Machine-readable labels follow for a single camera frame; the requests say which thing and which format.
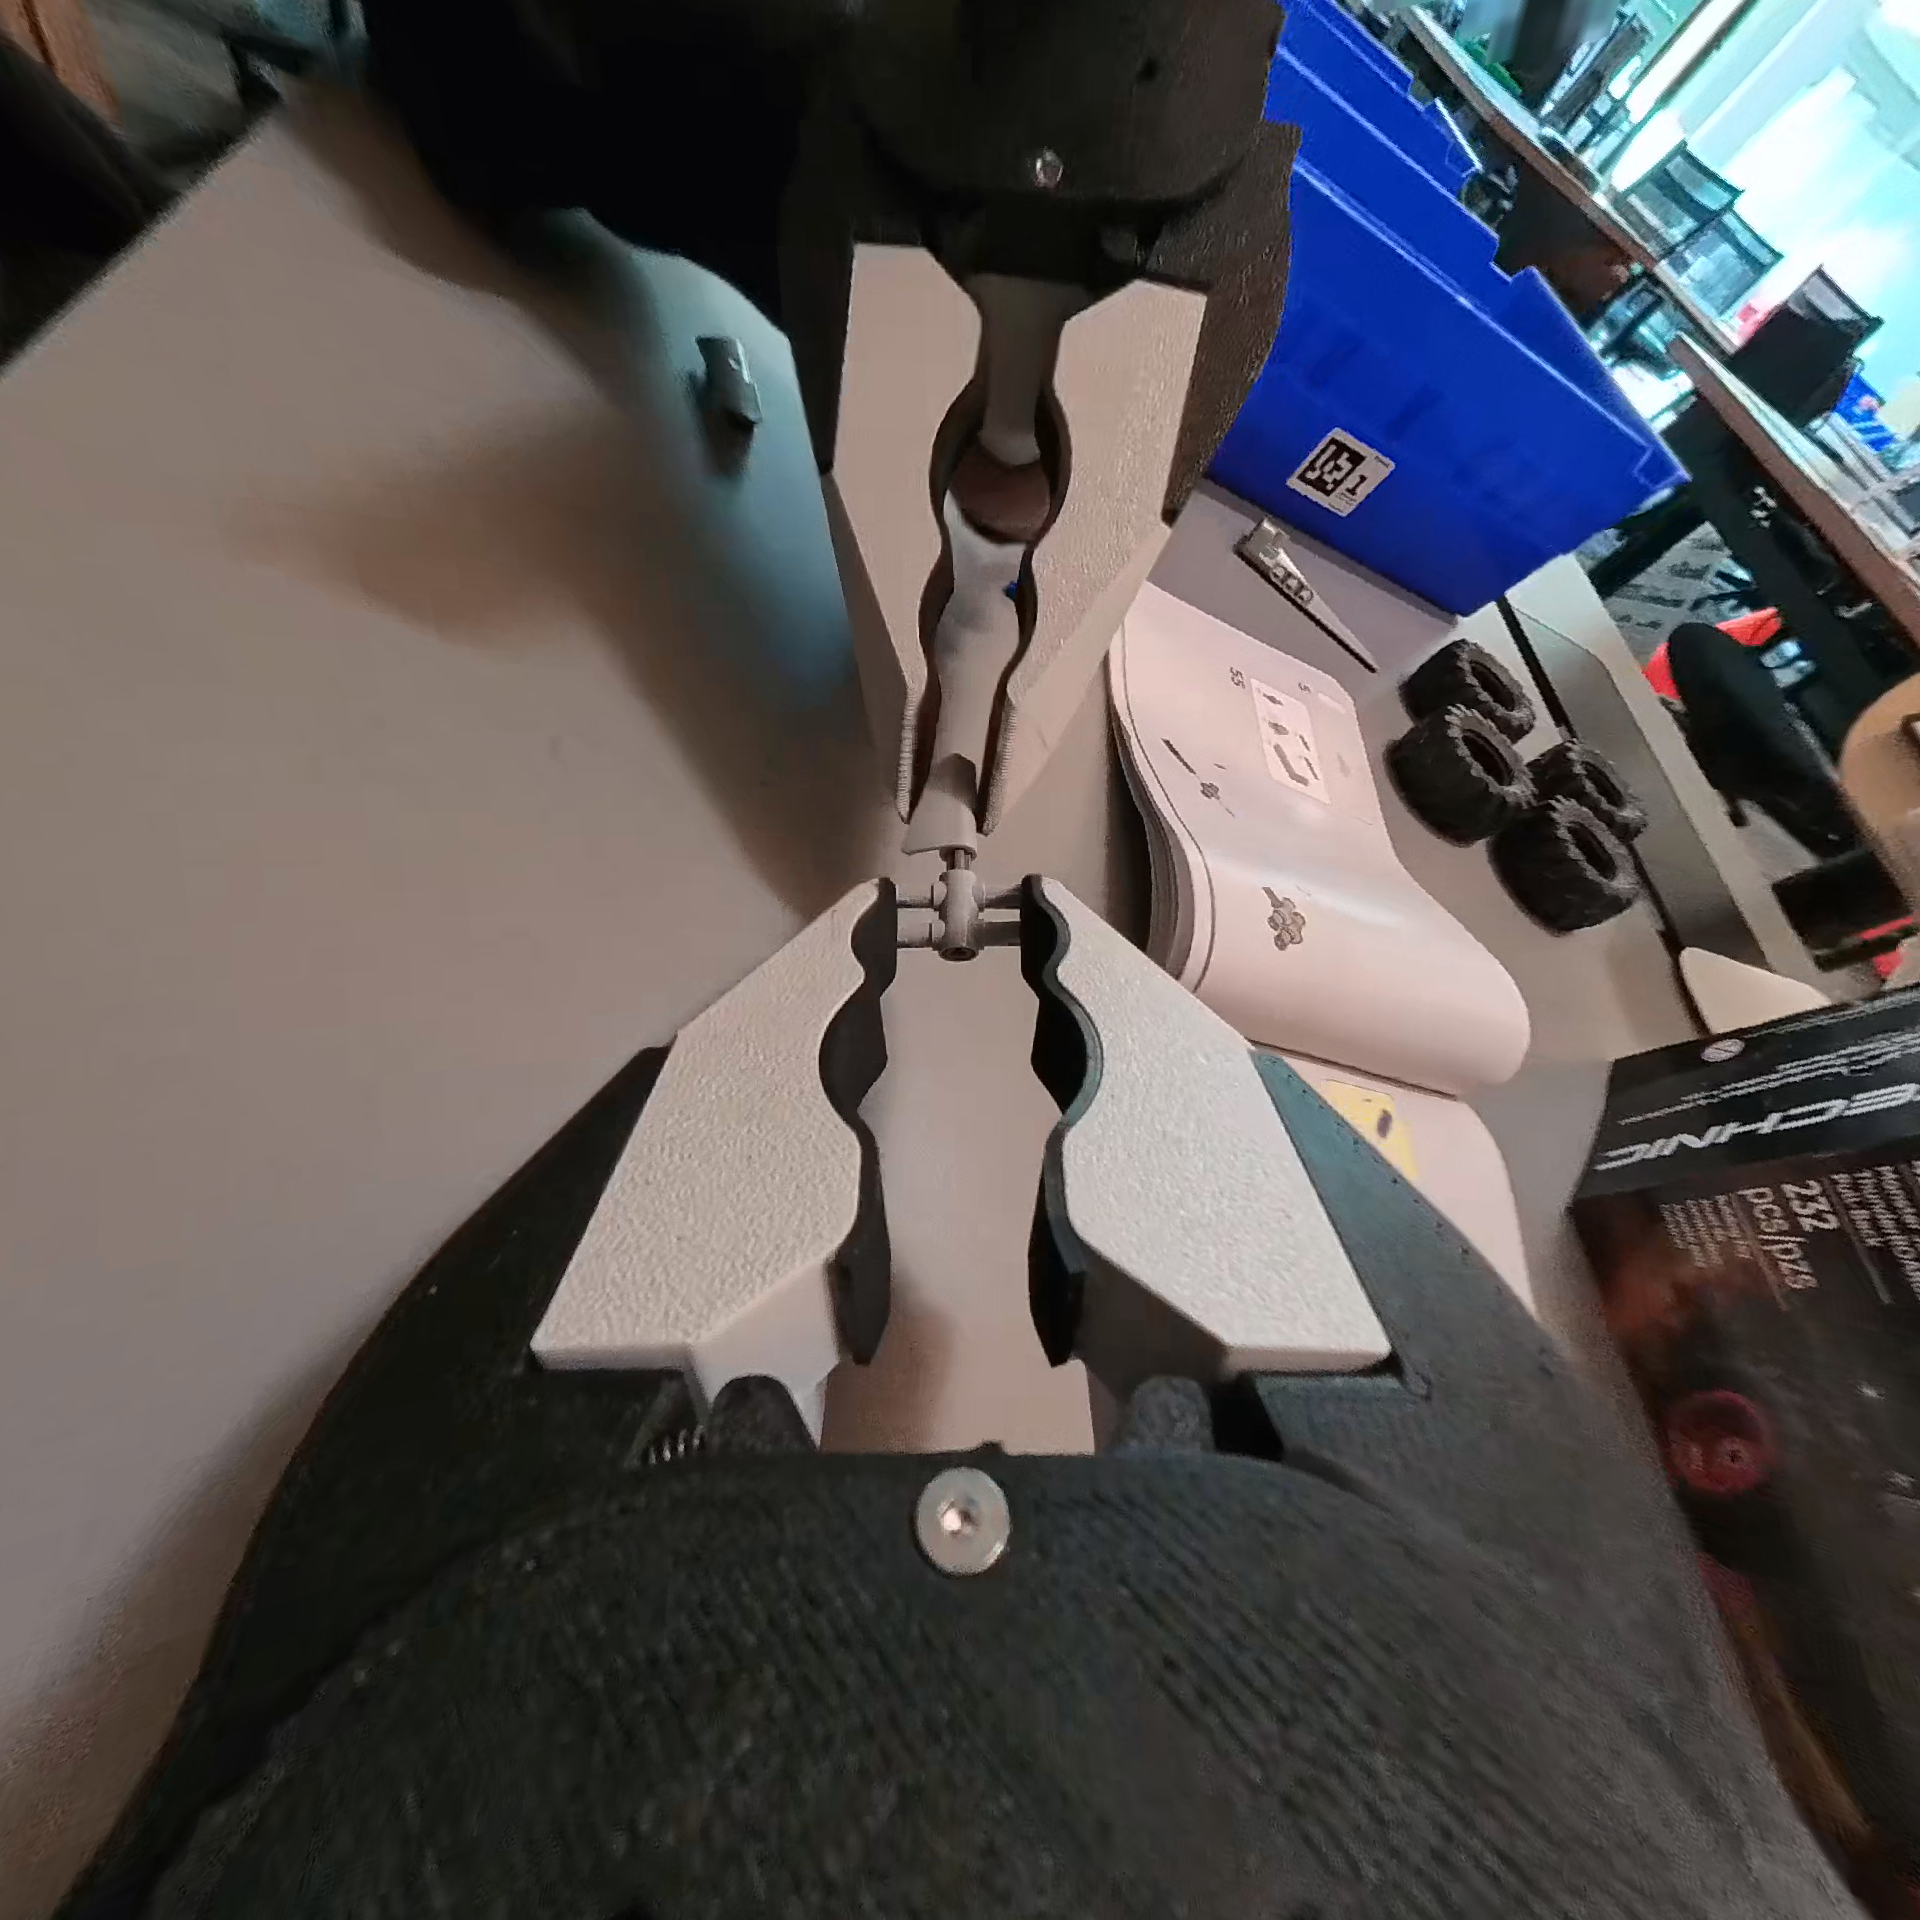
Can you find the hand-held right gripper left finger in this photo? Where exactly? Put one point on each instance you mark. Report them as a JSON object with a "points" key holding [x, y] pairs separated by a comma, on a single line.
{"points": [[704, 1201]]}

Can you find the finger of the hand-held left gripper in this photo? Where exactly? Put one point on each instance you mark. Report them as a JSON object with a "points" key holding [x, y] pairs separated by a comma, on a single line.
{"points": [[893, 450], [1119, 450]]}

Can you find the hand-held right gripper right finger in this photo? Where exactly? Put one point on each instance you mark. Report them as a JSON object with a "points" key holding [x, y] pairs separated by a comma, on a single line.
{"points": [[1201, 1201]]}

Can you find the small grey toy connector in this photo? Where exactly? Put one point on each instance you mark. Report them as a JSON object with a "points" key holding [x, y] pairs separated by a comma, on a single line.
{"points": [[953, 907]]}

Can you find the wooden office desk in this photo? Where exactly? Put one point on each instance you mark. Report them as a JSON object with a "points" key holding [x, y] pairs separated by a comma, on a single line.
{"points": [[1800, 450], [1560, 143]]}

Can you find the grey desk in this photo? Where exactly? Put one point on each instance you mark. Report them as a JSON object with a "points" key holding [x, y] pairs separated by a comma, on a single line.
{"points": [[375, 749]]}

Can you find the small dark grey toy piece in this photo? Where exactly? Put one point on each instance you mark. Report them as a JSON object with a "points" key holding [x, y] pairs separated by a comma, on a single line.
{"points": [[728, 383]]}

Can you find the grey wedge toy panel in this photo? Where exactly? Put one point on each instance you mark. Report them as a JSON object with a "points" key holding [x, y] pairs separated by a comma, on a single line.
{"points": [[1300, 579]]}

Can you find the white instruction booklet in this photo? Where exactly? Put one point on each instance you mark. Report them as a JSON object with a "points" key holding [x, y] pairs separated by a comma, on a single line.
{"points": [[1319, 901]]}

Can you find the blue tagged storage bin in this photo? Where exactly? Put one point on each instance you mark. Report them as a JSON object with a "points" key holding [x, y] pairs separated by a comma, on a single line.
{"points": [[1440, 360]]}

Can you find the black toy set box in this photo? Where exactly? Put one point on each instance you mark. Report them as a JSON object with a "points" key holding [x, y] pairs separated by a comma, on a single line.
{"points": [[1771, 1349]]}

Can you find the red object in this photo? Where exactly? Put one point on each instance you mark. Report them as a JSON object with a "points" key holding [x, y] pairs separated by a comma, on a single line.
{"points": [[1710, 645]]}

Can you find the black office chair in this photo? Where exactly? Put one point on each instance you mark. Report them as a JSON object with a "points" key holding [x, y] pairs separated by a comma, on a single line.
{"points": [[1757, 735]]}

